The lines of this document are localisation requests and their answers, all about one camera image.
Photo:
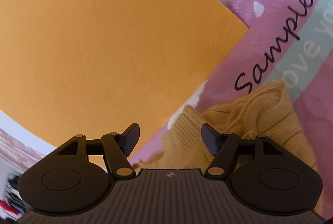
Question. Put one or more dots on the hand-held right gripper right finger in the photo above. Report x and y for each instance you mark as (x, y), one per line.
(210, 138)

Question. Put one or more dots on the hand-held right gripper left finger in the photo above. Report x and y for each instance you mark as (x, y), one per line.
(131, 139)

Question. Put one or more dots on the orange headboard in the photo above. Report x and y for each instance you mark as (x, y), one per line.
(104, 44)

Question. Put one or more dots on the pink printed bed sheet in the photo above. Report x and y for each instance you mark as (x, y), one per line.
(270, 39)

